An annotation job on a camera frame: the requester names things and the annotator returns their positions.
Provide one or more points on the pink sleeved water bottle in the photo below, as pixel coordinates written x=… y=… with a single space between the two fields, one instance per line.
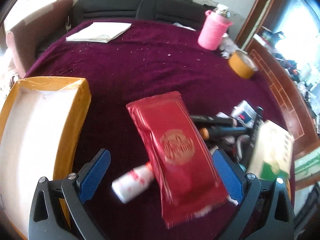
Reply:
x=215 y=26

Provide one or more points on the red foil packet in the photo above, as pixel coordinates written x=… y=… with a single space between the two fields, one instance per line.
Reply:
x=182 y=164

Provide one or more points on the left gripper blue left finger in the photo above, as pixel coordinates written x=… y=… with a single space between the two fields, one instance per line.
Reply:
x=91 y=174

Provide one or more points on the yellow tape roll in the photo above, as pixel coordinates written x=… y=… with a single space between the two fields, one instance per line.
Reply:
x=242 y=64

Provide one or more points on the black marker pen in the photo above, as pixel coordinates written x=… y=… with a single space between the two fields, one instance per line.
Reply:
x=213 y=120

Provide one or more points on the maroon armchair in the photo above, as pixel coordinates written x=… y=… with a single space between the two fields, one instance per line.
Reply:
x=42 y=27

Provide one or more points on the wooden cabinet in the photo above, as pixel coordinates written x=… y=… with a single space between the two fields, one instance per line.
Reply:
x=294 y=109

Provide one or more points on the maroon velvet bedspread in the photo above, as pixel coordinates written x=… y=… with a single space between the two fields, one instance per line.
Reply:
x=149 y=59

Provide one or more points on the small white red-label bottle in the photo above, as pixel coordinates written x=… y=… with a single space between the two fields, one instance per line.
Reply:
x=133 y=183

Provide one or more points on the green white medicine box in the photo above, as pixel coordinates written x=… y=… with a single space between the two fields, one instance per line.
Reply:
x=272 y=154

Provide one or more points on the white folded paper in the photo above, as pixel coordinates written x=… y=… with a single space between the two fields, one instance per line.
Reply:
x=101 y=32

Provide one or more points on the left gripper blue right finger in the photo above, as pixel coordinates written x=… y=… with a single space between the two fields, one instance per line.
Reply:
x=231 y=174

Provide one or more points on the small white red box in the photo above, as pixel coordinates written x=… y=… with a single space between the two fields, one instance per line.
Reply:
x=244 y=113

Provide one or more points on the yellow-edged cardboard tray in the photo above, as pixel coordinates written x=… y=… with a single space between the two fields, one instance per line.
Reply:
x=41 y=121

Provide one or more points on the white crumpled tissue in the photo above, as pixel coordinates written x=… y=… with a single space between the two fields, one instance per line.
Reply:
x=227 y=46

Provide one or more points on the black leather sofa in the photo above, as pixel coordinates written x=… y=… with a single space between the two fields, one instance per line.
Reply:
x=185 y=12

